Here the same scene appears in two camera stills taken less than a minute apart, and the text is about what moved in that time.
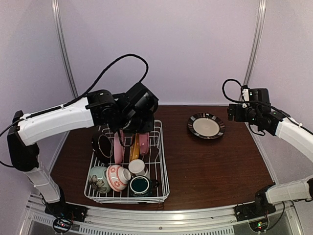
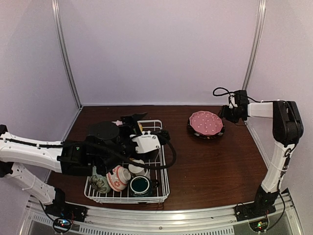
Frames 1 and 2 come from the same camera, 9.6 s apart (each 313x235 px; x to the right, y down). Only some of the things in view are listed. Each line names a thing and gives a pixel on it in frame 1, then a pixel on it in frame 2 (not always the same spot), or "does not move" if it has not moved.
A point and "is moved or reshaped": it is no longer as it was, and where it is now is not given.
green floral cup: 98,179 does not move
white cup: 137,166 does not move
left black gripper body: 131,123 → 133,127
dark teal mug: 141,186 does not move
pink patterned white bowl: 117,177 does not move
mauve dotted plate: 144,139 is moved or reshaped
